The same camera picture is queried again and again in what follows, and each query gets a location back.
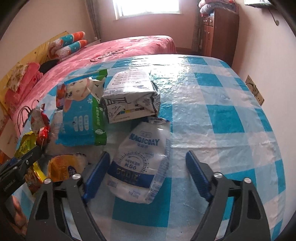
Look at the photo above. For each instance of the white blue plastic bag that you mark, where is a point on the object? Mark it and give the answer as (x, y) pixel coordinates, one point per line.
(138, 162)

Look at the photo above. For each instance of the wall hook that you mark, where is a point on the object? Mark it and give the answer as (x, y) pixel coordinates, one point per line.
(276, 22)

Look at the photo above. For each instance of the folded quilts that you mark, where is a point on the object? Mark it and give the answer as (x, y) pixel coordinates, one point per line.
(215, 5)

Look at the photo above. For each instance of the wall socket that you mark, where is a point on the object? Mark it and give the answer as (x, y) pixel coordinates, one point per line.
(254, 89)

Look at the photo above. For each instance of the teal orange cartoon pillow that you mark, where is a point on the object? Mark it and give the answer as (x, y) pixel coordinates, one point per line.
(74, 47)
(69, 38)

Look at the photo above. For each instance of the red candy wrapper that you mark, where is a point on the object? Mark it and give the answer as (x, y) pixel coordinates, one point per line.
(40, 120)

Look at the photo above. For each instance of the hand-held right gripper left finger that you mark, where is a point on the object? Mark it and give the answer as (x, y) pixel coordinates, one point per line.
(97, 176)

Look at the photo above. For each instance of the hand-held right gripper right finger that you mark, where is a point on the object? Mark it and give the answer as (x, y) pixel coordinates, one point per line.
(196, 176)

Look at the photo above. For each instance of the black cloth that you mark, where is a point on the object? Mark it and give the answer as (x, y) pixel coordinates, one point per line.
(48, 66)

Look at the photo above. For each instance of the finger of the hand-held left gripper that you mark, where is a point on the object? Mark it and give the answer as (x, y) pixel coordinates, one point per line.
(30, 156)

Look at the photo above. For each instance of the grey curtain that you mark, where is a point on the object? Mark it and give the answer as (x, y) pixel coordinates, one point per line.
(197, 34)
(93, 18)

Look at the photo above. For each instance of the floral pillow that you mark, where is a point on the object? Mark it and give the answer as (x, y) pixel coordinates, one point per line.
(17, 74)

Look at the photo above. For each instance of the blue white checked tablecloth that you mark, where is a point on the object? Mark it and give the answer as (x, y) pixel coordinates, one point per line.
(208, 115)

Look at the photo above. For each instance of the yellow headboard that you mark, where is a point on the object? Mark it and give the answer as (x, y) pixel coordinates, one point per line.
(39, 49)

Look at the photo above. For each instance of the window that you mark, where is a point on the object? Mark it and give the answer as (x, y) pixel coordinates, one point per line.
(145, 8)

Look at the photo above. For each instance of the grey white printed packet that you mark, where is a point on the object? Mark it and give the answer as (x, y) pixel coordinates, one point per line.
(129, 92)

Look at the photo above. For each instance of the yellow foil snack wrapper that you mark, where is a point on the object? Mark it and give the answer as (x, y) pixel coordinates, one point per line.
(25, 142)

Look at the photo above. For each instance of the brown wooden cabinet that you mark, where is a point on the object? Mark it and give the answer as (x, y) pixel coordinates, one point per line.
(222, 37)

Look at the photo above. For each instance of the pink bed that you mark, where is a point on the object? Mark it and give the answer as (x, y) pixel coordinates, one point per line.
(104, 51)

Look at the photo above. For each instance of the yellow round snack packet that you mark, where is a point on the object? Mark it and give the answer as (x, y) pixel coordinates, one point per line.
(60, 166)

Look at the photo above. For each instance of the pink folded blanket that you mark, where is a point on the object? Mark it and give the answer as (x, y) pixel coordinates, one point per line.
(25, 88)

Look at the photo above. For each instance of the clear plastic bag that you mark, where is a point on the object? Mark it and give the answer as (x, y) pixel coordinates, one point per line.
(54, 129)

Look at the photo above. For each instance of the blue cartoon wet wipes packet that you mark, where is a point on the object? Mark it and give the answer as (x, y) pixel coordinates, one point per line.
(78, 120)

